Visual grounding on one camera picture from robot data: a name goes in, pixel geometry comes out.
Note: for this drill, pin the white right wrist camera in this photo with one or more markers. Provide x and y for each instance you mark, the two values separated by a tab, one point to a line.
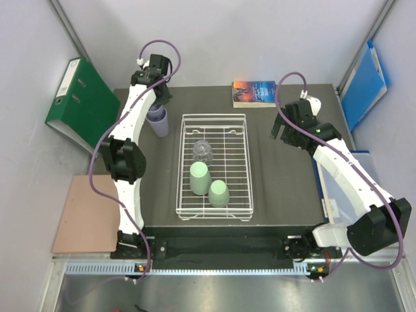
314	102

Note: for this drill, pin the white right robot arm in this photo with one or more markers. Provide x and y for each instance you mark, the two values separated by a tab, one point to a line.
380	219

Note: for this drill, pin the short purple cup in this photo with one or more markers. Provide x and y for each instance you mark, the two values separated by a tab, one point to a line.
155	113

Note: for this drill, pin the blue folder on wall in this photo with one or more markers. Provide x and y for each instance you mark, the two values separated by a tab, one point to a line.
367	83

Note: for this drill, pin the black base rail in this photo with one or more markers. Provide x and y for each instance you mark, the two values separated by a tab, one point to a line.
281	242

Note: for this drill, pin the white wire dish rack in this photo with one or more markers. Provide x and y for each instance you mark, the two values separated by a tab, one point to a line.
227	135

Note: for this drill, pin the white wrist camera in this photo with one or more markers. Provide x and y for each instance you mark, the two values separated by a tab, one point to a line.
314	102
156	63

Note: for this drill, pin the grey cable duct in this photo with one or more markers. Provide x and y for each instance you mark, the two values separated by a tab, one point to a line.
136	269

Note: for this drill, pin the tall purple cup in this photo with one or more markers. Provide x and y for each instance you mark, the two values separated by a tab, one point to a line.
159	124

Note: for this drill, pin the clear glass cup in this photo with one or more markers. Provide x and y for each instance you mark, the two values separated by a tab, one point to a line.
202	152

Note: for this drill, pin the tall green cup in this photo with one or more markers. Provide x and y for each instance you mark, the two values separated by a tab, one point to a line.
200	178

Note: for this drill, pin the brown cardboard sheet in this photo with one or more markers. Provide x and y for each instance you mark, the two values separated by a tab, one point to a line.
89	222

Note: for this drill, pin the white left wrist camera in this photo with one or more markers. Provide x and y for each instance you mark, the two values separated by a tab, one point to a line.
156	63

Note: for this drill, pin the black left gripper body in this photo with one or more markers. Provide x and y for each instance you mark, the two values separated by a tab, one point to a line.
163	97

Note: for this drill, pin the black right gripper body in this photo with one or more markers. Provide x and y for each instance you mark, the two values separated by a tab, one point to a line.
288	135

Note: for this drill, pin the paperback book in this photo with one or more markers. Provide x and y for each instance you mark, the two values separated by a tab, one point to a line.
253	94

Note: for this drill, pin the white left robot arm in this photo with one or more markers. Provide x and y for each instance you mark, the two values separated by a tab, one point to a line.
124	160

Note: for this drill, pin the green ring binder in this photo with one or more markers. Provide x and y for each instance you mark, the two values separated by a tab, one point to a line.
84	106

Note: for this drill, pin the short green cup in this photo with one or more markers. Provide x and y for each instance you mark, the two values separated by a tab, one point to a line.
218	194

